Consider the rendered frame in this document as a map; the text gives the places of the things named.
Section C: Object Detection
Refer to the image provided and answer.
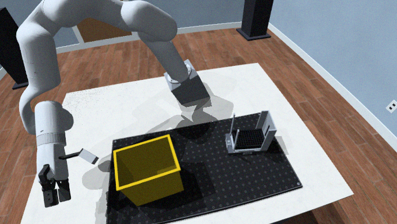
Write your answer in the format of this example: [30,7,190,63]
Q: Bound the yellow open-top bin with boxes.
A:
[113,134,184,206]

